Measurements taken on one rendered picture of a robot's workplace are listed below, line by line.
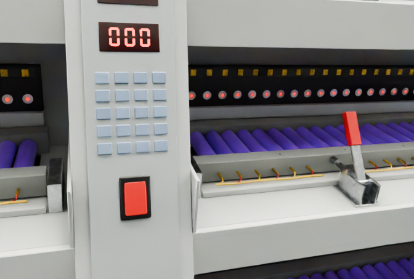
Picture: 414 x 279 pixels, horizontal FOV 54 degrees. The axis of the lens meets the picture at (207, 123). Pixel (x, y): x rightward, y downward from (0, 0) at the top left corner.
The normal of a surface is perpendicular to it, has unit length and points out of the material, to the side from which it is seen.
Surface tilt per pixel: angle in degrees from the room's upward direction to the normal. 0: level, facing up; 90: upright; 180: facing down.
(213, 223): 20
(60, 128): 90
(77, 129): 90
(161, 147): 90
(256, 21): 109
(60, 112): 90
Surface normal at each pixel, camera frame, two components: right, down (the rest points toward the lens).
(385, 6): 0.29, 0.37
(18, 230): 0.07, -0.93
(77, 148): 0.29, 0.04
